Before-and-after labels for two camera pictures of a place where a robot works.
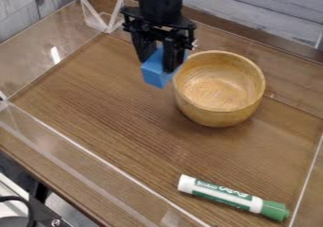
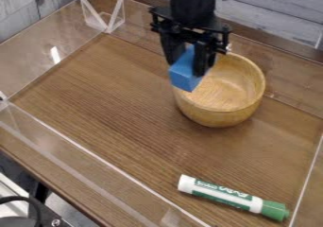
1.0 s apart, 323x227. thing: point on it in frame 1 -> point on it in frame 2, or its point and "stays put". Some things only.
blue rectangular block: x=154 y=68 -> x=182 y=75
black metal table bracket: x=42 y=215 stays put
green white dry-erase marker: x=270 y=210 stays put
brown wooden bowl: x=219 y=87 stays put
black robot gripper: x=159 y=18 -> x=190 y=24
